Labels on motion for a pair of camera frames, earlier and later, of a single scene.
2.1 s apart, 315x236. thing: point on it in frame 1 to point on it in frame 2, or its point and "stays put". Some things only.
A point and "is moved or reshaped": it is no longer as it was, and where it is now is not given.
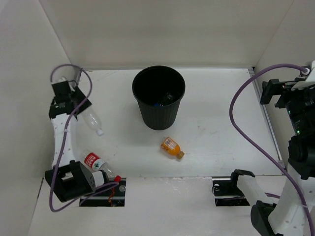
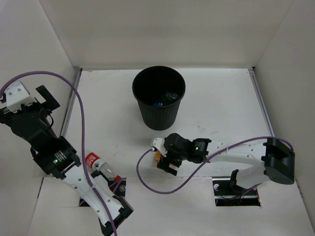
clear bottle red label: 95,163 stays put
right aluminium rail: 269,122 stays put
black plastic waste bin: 159,90 stays put
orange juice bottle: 173,147 is moved or reshaped
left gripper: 80,103 to 39,105
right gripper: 275,87 to 165,167
